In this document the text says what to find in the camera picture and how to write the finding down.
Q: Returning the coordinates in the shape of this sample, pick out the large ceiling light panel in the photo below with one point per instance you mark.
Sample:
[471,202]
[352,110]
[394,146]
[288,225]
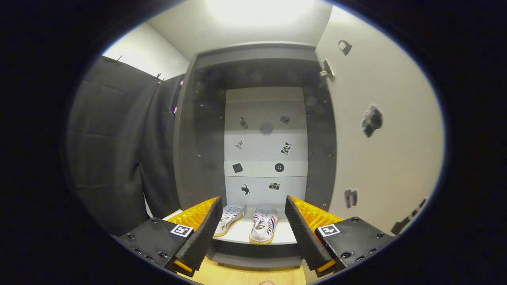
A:
[259,10]

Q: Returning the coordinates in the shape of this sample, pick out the grey shoe cabinet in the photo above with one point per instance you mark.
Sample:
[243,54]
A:
[198,158]

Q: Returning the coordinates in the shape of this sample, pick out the white paper sheet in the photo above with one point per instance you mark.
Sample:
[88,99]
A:
[147,208]

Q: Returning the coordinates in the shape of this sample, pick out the white canvas shoe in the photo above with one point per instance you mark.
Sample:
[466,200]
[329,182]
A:
[263,225]
[231,215]

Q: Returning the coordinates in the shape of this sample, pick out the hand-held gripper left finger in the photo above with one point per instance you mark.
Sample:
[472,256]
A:
[202,241]

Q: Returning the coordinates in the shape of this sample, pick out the black backdrop cloth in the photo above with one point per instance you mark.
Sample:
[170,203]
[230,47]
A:
[119,150]

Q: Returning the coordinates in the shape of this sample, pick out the white spine book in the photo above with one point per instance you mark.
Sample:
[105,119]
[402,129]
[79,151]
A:
[173,214]

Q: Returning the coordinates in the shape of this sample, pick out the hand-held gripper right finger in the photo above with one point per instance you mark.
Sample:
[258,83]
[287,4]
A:
[305,241]

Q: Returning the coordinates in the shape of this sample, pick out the metal door hinge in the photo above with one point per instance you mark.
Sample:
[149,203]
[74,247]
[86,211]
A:
[326,73]

